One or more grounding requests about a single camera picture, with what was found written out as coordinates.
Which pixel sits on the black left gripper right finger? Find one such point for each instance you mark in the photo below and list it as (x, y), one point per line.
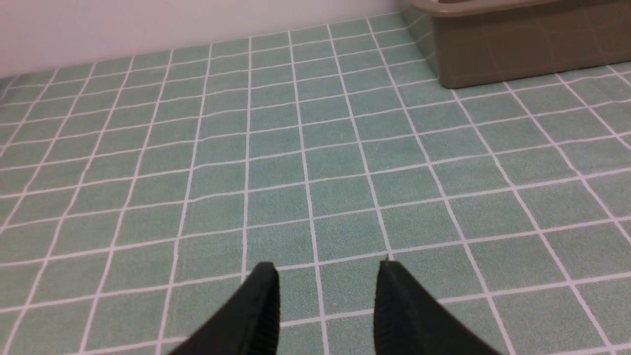
(408, 320)

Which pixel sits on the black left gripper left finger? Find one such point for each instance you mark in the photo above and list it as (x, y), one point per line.
(247, 324)

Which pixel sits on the green checkered tablecloth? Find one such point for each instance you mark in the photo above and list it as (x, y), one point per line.
(138, 193)

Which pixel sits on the olive plastic bin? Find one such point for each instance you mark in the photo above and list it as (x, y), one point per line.
(474, 42)

